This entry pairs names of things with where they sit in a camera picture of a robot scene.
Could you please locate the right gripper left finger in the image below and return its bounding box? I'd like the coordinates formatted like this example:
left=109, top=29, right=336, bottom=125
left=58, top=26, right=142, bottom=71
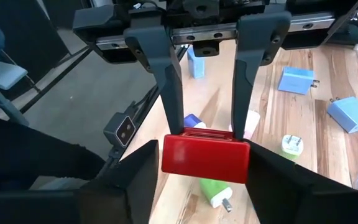
left=79, top=139, right=160, bottom=224

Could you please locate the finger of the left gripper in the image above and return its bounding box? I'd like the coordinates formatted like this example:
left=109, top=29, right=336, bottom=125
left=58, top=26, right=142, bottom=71
left=124, top=26, right=185, bottom=135
left=231, top=11, right=291, bottom=139

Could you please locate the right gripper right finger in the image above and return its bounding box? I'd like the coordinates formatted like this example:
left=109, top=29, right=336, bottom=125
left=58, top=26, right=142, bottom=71
left=247, top=140, right=358, bottom=224

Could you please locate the light blue wall charger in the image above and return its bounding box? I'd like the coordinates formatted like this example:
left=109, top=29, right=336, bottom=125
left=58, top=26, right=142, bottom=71
left=326, top=96, right=358, bottom=134
left=277, top=66, right=321, bottom=96
left=186, top=46, right=206, bottom=80

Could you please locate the pink cube charger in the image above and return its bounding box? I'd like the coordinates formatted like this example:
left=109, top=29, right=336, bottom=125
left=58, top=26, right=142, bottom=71
left=228, top=109, right=261, bottom=140

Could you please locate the purple white cube charger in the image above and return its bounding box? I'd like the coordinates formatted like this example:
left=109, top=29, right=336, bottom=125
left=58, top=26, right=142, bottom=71
left=183, top=113, right=207, bottom=129

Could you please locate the green white cube charger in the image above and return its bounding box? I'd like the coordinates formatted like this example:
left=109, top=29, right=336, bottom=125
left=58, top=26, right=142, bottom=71
left=280, top=134, right=305, bottom=161
left=198, top=177, right=234, bottom=213

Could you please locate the red digital clock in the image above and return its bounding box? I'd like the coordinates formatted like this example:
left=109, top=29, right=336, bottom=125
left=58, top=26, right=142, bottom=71
left=161, top=127, right=251, bottom=184

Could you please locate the black aluminium table frame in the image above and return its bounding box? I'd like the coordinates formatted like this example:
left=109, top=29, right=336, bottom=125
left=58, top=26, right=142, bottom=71
left=98, top=43, right=189, bottom=178

